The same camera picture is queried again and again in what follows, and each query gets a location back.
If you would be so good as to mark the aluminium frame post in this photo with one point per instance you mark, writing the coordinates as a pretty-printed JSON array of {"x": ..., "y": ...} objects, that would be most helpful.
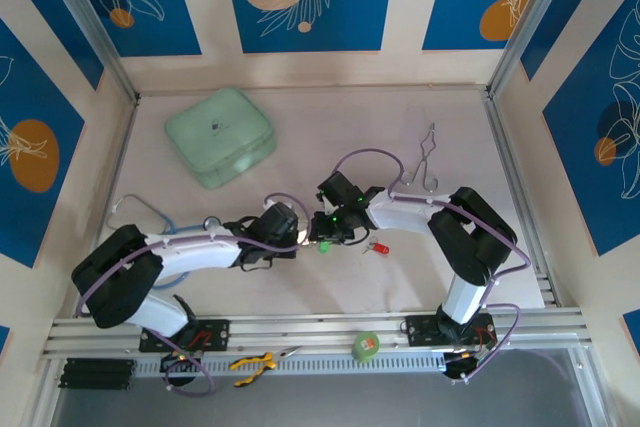
[
  {"x": 529, "y": 22},
  {"x": 92, "y": 22}
]

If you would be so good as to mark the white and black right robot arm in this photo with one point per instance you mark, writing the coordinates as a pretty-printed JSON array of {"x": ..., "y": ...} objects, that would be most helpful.
[{"x": 400, "y": 214}]

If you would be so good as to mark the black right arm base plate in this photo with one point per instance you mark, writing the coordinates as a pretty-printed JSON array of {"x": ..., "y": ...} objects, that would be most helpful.
[{"x": 422, "y": 329}]

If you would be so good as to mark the blue tube stethoscope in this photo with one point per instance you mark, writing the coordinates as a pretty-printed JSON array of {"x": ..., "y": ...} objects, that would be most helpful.
[{"x": 150, "y": 209}]

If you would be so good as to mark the mint green zip case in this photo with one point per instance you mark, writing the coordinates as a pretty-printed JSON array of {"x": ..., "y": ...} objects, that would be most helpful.
[{"x": 217, "y": 134}]

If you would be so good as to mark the black block stack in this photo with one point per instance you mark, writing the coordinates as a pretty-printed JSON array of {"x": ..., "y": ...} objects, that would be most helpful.
[{"x": 100, "y": 374}]

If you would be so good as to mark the green capped key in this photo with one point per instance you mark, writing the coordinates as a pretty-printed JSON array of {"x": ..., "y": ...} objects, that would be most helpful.
[{"x": 325, "y": 247}]

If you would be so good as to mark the green tape roll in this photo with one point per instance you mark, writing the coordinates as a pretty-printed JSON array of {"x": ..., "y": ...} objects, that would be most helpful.
[{"x": 366, "y": 346}]

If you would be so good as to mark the aluminium mounting rail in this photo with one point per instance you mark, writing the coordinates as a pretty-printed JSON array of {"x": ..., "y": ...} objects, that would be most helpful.
[{"x": 310, "y": 327}]

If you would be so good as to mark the silver metal forceps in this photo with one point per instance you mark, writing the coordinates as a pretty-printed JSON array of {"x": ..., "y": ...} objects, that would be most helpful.
[{"x": 426, "y": 147}]

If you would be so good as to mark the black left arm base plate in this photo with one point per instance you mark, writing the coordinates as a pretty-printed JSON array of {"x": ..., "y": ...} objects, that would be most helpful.
[{"x": 217, "y": 334}]

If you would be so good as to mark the aluminium table side rail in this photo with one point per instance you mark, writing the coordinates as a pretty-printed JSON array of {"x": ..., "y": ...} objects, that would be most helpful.
[
  {"x": 515, "y": 187},
  {"x": 116, "y": 182}
]

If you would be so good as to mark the red capped key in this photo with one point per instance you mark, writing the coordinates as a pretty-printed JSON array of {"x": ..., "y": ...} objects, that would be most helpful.
[{"x": 383, "y": 249}]

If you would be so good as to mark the yellow and black pliers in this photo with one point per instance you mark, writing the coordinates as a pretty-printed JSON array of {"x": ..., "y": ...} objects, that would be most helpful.
[{"x": 250, "y": 362}]

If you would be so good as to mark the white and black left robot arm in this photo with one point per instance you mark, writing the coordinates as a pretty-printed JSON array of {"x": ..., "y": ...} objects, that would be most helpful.
[{"x": 200, "y": 252}]

